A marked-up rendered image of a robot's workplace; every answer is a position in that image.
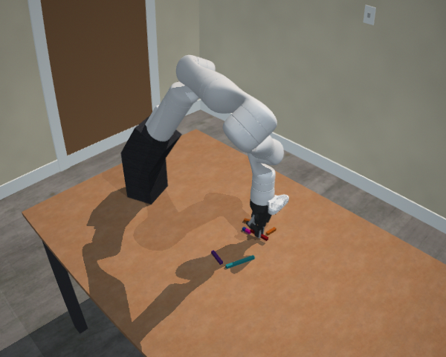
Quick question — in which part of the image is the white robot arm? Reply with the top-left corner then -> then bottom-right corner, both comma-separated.
145,55 -> 289,215

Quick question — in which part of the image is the turquoise rod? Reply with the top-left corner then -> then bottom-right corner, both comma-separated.
225,255 -> 255,268

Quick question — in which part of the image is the purple rod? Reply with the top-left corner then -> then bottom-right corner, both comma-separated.
211,251 -> 223,265

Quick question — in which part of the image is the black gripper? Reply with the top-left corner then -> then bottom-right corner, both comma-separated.
246,200 -> 272,238

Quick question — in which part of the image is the dark red rod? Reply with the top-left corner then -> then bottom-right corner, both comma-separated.
250,230 -> 268,241

